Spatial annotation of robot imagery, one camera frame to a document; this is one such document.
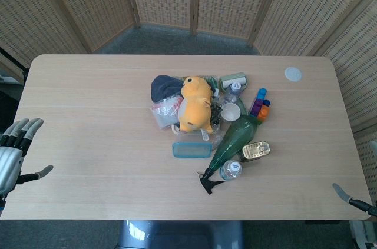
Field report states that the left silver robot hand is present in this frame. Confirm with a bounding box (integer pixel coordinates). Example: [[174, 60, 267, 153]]
[[0, 117, 54, 200]]

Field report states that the yellow plush toy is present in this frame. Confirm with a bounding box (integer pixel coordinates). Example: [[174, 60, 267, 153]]
[[177, 75, 214, 141]]

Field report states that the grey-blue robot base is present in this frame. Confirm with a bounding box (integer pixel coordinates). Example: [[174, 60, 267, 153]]
[[117, 220, 246, 249]]

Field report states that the black stand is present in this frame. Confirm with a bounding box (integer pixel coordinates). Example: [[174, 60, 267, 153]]
[[0, 47, 29, 81]]

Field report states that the clear zip bag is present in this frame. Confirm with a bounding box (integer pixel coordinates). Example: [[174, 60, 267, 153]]
[[148, 95, 185, 130]]

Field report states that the clear blue-rimmed container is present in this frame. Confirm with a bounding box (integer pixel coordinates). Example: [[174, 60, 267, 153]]
[[171, 140, 213, 160]]

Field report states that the crumpled clear plastic piece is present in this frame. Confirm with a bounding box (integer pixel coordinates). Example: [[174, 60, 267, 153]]
[[210, 135, 225, 148]]

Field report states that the plastic bag with dark items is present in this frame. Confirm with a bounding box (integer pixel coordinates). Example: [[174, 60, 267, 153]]
[[210, 95, 225, 130]]

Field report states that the clear bag with green items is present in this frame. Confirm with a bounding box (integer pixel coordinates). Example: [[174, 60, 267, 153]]
[[205, 74, 221, 97]]

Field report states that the water bottle with blue liquid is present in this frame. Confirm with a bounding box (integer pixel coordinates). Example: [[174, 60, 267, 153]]
[[219, 158, 243, 181]]

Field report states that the white paper cup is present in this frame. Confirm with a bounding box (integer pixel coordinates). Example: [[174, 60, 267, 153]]
[[220, 102, 241, 123]]

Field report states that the green spray bottle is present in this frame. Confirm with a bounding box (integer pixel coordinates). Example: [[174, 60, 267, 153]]
[[196, 114, 260, 195]]

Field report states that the clear empty water bottle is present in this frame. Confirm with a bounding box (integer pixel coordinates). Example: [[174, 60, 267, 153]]
[[223, 81, 244, 104]]

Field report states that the pale green roll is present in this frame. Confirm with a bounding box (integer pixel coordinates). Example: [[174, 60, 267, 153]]
[[219, 72, 249, 89]]

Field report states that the gold tin can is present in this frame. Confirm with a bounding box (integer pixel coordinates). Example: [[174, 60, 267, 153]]
[[241, 140, 272, 164]]

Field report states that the colourful marker set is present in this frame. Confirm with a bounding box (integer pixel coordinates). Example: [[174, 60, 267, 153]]
[[248, 87, 272, 124]]

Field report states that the white round table grommet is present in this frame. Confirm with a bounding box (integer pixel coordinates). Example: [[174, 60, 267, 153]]
[[284, 66, 303, 82]]

